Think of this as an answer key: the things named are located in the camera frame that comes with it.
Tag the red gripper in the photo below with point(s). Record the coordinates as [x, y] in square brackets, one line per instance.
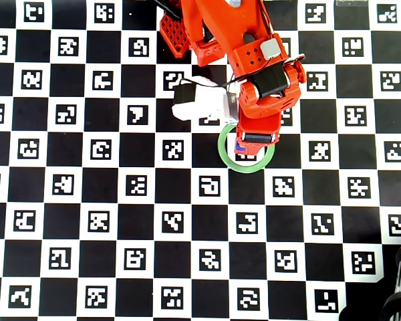
[258, 137]

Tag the blue cube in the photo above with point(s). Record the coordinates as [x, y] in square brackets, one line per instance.
[240, 147]

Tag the red robot arm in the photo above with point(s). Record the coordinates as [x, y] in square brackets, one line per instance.
[227, 30]

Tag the black white checkerboard marker mat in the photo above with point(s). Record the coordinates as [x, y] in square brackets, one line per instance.
[173, 217]

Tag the grey tape wrapped box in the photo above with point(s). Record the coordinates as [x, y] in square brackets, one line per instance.
[234, 2]

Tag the clear adhesive tape strip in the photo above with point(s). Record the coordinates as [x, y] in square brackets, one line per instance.
[351, 2]

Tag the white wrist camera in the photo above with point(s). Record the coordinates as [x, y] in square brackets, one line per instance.
[200, 100]

